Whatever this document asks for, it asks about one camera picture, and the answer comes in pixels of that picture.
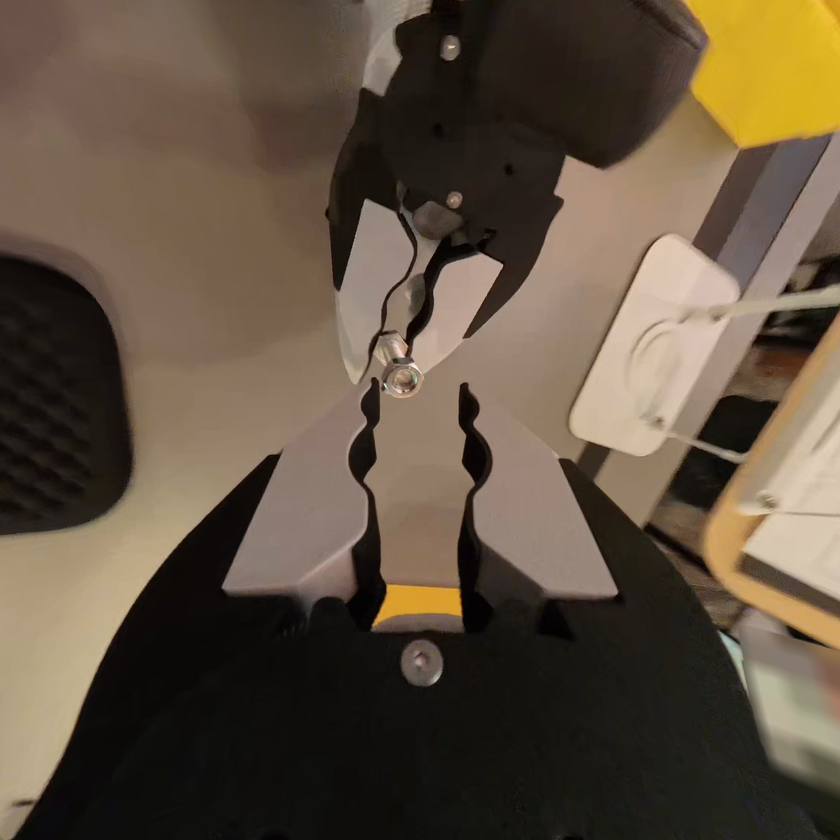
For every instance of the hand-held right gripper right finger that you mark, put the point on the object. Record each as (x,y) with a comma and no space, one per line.
(538,525)

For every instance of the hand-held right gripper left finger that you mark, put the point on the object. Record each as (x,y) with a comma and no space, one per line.
(295,525)

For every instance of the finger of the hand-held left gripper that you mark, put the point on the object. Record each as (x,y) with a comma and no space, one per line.
(459,295)
(367,275)

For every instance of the silver hex nut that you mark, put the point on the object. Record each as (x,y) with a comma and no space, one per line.
(401,394)

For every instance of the printed instruction sheet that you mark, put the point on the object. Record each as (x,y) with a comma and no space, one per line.
(807,525)

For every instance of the black padded wrist rest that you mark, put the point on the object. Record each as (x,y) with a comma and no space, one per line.
(59,394)

